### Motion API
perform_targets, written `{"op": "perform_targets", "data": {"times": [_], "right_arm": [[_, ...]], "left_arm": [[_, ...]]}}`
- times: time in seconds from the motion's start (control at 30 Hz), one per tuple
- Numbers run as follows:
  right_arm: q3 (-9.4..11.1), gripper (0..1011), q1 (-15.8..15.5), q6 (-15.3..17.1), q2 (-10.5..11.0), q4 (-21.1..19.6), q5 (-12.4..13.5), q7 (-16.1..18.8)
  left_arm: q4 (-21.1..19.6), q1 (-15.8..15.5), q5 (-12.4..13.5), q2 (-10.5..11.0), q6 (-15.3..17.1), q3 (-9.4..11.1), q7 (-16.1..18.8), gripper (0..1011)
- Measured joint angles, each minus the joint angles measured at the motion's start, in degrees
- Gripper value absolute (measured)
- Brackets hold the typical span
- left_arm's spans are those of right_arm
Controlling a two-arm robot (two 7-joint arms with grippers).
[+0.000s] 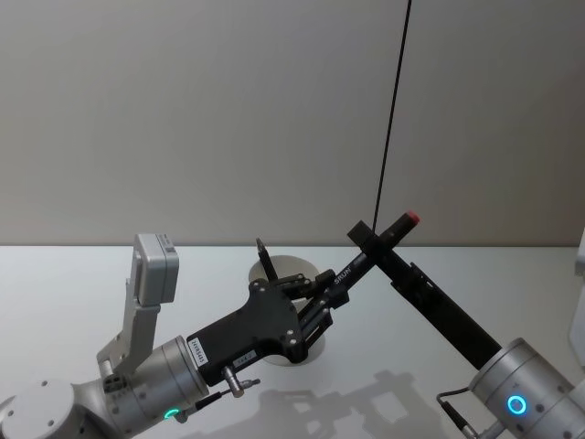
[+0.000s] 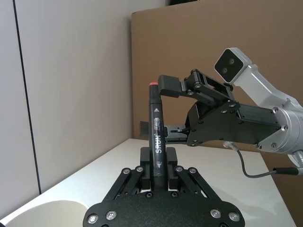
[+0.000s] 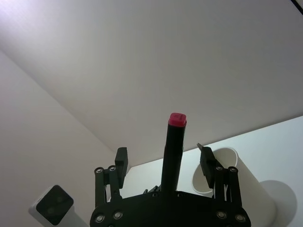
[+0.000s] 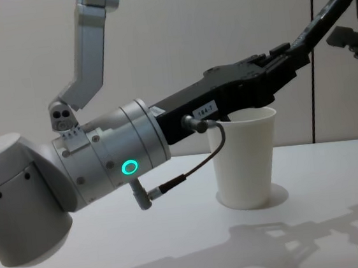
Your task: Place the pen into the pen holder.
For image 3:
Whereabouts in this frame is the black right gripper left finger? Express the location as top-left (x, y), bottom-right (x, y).
top-left (94, 147), bottom-right (130, 209)

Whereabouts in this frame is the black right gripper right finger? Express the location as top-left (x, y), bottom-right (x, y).
top-left (196, 142), bottom-right (243, 208)

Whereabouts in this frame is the black marker with red cap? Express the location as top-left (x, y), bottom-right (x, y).
top-left (160, 113), bottom-right (188, 192)

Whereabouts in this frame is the white paper cup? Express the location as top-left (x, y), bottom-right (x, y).
top-left (192, 147), bottom-right (278, 227)

